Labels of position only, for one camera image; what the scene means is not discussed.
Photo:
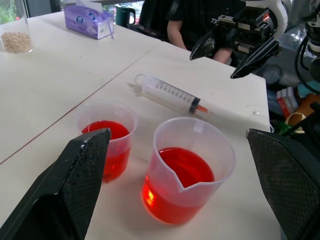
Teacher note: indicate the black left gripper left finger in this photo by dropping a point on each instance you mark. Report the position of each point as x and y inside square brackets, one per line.
[62, 190]

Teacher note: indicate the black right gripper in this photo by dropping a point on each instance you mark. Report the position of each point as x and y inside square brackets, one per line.
[247, 27]

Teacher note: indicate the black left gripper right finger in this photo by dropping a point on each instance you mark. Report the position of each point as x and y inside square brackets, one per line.
[290, 180]

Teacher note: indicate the small beaker with red liquid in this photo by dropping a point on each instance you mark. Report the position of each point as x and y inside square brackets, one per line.
[120, 155]

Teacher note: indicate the clear plastic syringe orange tip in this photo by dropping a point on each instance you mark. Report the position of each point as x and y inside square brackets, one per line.
[170, 92]

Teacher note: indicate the large beaker with red liquid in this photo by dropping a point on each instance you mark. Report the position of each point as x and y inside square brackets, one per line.
[172, 207]

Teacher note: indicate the person in black shirt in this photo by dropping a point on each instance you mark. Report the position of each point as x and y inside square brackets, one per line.
[200, 17]

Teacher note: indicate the yellow tape roll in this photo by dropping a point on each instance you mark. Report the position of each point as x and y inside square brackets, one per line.
[296, 120]

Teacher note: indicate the red and white box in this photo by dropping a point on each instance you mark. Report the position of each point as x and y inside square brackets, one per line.
[287, 101]

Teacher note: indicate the dark green kettle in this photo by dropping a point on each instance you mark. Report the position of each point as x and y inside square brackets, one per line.
[123, 15]

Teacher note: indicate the purple tissue box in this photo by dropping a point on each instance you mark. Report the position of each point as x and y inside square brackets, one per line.
[85, 22]

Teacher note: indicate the glass jar with grains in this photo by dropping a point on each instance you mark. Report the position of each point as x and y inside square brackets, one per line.
[16, 41]

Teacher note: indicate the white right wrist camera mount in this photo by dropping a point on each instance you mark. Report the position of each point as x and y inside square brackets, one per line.
[278, 15]

